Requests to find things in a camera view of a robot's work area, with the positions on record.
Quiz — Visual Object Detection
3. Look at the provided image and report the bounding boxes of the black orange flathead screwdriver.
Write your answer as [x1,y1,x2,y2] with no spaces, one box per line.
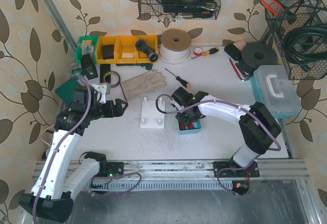
[165,68,191,88]

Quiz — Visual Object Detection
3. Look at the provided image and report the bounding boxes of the teal spring tray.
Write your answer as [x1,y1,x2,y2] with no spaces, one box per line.
[175,110,202,135]

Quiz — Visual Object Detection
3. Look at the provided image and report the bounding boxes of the large red spring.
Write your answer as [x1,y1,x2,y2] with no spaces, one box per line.
[179,123,186,131]

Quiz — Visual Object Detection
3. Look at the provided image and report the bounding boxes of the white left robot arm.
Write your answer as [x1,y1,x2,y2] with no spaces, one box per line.
[19,85,128,223]

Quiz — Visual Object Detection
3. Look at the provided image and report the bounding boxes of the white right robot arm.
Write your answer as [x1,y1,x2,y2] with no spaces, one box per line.
[171,87,282,168]

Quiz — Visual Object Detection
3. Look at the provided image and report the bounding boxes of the brown packing tape roll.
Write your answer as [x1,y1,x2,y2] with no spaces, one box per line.
[102,71,121,88]

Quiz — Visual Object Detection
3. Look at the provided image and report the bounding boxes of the beige work glove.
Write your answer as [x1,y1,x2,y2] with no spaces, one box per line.
[121,70,167,101]

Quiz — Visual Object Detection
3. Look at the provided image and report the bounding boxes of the green notebook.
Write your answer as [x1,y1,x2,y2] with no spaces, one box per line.
[55,78,79,104]

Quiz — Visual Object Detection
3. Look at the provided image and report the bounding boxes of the black meter device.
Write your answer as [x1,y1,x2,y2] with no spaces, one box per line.
[80,54,98,80]

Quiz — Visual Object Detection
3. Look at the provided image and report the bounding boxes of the red white tape roll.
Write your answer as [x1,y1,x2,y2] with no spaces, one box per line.
[194,47,202,56]

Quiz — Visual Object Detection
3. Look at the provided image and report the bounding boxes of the glass jar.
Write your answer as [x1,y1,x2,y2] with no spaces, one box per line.
[71,63,84,81]

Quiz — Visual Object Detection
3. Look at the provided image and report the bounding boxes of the yellow bin middle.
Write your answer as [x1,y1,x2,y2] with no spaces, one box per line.
[115,35,138,64]

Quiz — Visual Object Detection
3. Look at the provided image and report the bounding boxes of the yellow bin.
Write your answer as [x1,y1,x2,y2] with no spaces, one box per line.
[96,36,118,64]
[135,35,158,63]
[115,35,138,64]

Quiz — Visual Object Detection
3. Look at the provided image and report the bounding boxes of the black box in bin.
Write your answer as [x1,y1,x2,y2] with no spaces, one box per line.
[101,44,114,59]

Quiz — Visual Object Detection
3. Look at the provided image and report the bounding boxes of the yellow black screwdriver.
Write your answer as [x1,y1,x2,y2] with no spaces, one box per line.
[191,47,219,60]

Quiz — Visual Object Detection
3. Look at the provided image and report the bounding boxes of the grey pipe fitting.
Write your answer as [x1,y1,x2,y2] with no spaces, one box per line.
[135,39,158,63]

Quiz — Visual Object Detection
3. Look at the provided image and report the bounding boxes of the yellow bin right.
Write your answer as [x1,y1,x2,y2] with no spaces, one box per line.
[135,35,158,63]

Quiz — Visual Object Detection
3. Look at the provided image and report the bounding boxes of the yellow bin left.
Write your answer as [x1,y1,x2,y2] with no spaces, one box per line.
[96,36,118,64]

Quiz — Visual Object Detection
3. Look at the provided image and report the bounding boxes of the green storage bin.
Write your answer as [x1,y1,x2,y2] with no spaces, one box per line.
[75,36,99,64]

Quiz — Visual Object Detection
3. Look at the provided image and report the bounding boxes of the black block with sponge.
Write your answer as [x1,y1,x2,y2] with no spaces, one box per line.
[224,39,247,61]

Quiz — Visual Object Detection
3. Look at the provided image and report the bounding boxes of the teal clear toolbox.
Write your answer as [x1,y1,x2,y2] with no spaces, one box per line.
[250,65,301,119]

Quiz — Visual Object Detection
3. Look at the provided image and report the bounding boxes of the white peg base plate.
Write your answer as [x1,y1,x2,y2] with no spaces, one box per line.
[140,97,165,129]

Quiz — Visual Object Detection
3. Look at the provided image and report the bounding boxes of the white cable spool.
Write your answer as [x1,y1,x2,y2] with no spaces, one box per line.
[159,29,192,65]

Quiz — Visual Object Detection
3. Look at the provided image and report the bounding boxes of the red handled hex key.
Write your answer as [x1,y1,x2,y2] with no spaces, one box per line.
[228,58,251,82]

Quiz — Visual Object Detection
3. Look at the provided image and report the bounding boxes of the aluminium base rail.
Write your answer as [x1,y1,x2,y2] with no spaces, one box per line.
[32,159,310,193]

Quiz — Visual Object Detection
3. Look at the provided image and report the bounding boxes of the orange handled pliers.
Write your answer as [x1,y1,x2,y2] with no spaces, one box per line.
[260,0,286,17]

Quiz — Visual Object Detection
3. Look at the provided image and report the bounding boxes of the black coiled hose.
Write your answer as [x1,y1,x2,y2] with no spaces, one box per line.
[283,0,327,71]

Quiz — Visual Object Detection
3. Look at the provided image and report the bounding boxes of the right wire basket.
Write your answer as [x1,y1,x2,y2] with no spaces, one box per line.
[265,0,326,80]

